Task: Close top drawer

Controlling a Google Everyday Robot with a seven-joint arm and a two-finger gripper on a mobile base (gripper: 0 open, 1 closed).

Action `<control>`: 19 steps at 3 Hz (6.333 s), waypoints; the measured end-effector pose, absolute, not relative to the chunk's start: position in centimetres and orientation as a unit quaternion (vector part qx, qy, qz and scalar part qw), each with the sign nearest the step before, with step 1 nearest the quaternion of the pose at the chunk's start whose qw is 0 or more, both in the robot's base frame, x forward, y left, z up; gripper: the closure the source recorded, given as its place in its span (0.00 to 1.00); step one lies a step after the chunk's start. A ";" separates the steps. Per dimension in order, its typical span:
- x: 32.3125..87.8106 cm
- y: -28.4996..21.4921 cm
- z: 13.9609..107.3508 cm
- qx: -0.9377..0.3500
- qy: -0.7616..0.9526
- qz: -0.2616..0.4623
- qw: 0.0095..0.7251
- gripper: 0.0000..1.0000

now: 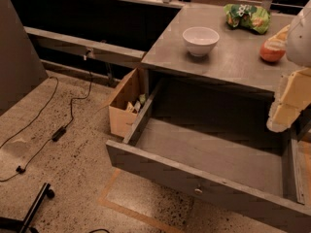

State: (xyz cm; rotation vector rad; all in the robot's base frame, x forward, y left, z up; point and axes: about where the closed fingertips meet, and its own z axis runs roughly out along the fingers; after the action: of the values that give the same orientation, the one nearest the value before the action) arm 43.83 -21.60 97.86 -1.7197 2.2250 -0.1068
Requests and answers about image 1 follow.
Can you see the grey drawer cabinet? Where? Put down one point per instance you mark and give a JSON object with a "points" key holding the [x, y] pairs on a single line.
{"points": [[233, 55]]}

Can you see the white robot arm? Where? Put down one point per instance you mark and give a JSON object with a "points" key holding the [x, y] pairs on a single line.
{"points": [[303, 18]]}

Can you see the red apple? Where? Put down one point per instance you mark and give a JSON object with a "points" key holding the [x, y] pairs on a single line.
{"points": [[272, 50]]}

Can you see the white ceramic bowl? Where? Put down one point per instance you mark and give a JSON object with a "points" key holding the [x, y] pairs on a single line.
{"points": [[199, 41]]}

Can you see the cardboard box with items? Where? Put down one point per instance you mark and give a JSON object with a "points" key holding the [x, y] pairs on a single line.
{"points": [[123, 102]]}

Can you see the yellow foam-covered gripper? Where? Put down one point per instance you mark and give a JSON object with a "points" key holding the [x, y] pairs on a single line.
{"points": [[300, 39]]}

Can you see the green chip bag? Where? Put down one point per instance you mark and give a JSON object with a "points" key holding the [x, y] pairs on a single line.
{"points": [[251, 17]]}

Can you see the grey metal rail beam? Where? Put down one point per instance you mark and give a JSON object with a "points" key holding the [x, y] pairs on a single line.
{"points": [[126, 57]]}

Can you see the grey top drawer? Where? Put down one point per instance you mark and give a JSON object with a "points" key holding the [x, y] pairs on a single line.
{"points": [[215, 146]]}

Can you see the black chair base leg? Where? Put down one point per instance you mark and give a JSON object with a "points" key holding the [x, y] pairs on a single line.
{"points": [[21, 226]]}

